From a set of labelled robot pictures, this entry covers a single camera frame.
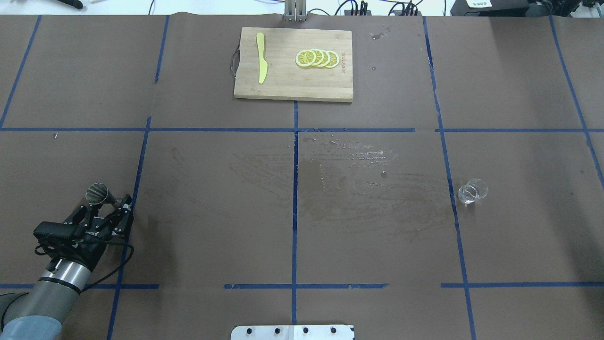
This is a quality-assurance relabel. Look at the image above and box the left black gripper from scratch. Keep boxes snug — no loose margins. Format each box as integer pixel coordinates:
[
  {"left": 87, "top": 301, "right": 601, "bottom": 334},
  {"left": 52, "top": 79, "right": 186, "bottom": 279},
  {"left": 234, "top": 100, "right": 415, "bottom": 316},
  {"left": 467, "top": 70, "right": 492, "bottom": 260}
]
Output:
[{"left": 47, "top": 194, "right": 134, "bottom": 265}]

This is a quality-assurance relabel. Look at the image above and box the steel measuring jigger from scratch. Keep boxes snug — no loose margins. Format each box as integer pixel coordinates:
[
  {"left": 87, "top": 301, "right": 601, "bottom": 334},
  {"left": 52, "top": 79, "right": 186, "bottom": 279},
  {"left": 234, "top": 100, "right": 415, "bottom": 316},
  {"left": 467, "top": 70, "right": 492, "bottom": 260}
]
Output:
[{"left": 84, "top": 182, "right": 117, "bottom": 206}]

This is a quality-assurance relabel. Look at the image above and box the clear glass shaker cup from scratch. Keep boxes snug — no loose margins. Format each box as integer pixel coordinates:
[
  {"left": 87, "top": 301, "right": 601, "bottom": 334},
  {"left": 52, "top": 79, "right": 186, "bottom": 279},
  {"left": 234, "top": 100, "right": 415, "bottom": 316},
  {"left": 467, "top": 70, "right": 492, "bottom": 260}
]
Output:
[{"left": 457, "top": 178, "right": 489, "bottom": 204}]

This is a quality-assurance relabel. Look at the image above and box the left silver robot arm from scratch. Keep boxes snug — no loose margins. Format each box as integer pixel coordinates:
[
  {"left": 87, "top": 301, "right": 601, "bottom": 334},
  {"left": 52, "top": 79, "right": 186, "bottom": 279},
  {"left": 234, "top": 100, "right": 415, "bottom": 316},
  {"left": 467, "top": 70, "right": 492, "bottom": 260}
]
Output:
[{"left": 1, "top": 195, "right": 134, "bottom": 340}]

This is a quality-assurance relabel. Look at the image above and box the wooden cutting board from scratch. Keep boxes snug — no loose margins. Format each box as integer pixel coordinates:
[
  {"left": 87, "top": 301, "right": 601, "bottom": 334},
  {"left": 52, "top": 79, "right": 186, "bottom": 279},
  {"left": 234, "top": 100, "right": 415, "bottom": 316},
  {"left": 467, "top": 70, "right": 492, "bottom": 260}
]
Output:
[{"left": 234, "top": 26, "right": 354, "bottom": 103}]

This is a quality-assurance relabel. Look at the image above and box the yellow plastic knife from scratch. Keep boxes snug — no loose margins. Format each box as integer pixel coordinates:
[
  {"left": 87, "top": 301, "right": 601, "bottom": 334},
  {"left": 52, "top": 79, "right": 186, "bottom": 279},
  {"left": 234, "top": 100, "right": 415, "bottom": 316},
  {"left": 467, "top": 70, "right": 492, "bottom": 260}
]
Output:
[{"left": 255, "top": 32, "right": 268, "bottom": 84}]

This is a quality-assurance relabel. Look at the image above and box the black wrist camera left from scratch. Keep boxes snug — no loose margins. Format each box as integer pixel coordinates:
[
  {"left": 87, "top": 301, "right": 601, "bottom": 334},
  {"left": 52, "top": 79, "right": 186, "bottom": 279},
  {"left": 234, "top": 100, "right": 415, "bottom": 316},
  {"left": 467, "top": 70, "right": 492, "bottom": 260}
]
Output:
[{"left": 33, "top": 221, "right": 85, "bottom": 246}]

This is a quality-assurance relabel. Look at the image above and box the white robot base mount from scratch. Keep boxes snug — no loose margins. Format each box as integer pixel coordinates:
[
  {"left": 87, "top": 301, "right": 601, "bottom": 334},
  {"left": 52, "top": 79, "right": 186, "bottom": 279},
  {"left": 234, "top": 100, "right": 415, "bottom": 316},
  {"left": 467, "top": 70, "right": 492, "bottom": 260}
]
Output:
[{"left": 230, "top": 324, "right": 355, "bottom": 340}]

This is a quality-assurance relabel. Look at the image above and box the aluminium frame post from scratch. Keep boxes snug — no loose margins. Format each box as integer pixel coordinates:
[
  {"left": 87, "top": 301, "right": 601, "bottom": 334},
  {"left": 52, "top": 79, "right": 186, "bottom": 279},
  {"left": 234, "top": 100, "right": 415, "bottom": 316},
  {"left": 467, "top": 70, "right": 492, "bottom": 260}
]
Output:
[{"left": 283, "top": 0, "right": 308, "bottom": 22}]

